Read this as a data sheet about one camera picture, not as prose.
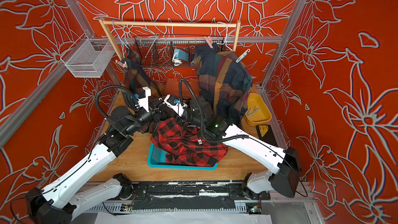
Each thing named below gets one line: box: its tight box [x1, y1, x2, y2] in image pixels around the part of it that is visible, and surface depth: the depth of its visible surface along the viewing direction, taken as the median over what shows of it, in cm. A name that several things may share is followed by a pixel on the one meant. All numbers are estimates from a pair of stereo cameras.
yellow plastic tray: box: [243, 92, 273, 128], surface depth 102 cm
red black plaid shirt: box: [150, 117, 229, 167], surface depth 79 cm
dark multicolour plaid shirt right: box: [193, 43, 253, 126], surface depth 76 cm
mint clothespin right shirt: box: [235, 48, 251, 64], surface depth 65 cm
